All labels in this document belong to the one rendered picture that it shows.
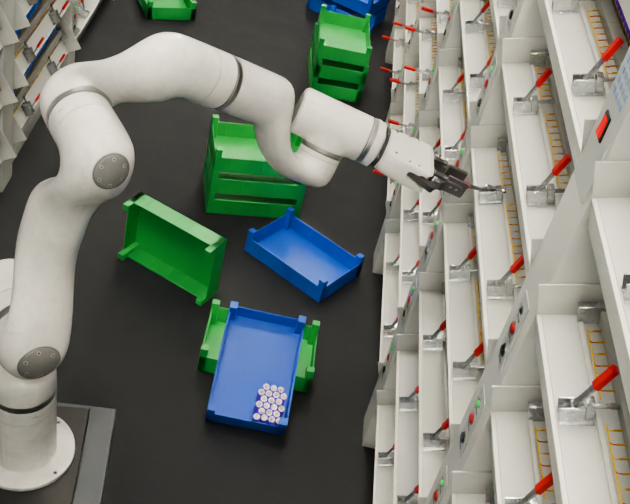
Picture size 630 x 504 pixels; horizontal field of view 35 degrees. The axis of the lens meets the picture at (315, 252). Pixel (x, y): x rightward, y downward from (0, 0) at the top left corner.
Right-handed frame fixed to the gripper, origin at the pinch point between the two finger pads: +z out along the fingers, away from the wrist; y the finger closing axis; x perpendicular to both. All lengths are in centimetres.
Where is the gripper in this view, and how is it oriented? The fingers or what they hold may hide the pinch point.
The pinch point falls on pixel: (454, 180)
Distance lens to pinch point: 181.4
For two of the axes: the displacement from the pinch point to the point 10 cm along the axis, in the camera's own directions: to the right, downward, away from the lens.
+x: 4.3, -6.9, -5.8
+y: -0.8, 6.1, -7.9
